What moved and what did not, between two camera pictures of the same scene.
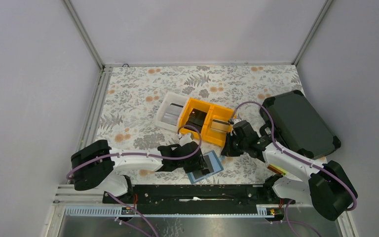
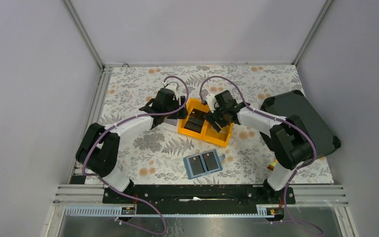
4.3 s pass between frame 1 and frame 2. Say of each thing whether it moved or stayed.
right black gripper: moved
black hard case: stayed
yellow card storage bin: stayed
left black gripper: moved
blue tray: stayed
